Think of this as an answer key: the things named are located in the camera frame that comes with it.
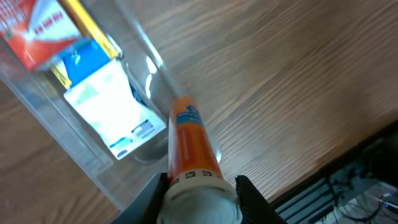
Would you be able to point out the blue yellow cough drops box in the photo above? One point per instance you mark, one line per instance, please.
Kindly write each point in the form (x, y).
(84, 60)

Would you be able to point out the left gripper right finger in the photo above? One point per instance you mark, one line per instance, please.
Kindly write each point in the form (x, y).
(254, 207)

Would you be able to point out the white blue medicine box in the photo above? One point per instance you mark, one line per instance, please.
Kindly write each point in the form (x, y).
(106, 102)

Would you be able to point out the clear plastic container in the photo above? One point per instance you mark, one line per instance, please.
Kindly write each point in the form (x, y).
(151, 83)

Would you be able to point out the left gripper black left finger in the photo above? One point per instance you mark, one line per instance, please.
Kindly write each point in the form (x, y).
(145, 208)

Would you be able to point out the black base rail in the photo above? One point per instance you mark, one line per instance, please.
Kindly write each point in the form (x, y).
(321, 197)

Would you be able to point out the orange pill bottle white cap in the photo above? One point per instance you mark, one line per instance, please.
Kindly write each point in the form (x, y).
(197, 191)

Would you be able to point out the red white medicine box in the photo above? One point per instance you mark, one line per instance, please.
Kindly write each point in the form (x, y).
(38, 31)

